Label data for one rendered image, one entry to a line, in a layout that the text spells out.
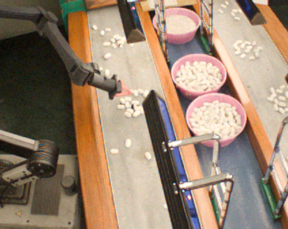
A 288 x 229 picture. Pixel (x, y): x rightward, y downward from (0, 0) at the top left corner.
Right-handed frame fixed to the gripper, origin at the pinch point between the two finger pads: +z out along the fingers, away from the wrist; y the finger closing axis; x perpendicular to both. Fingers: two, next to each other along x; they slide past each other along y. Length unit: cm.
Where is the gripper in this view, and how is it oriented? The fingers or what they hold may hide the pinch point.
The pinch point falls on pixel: (129, 93)
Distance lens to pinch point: 176.0
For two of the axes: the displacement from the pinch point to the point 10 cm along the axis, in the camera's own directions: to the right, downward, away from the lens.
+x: -5.6, 6.3, 5.4
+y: -1.6, -7.2, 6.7
